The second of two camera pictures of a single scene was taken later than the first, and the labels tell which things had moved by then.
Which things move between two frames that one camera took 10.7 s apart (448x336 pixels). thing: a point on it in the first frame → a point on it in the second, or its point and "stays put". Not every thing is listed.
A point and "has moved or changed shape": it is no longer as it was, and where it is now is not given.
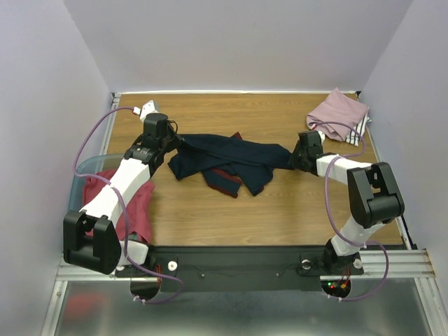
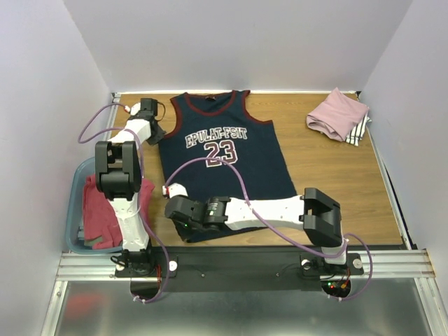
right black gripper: [297, 156] → [176, 213]
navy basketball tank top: [228, 162] has moved or changed shape
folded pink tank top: [337, 106] stays put
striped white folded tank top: [353, 137] stays put
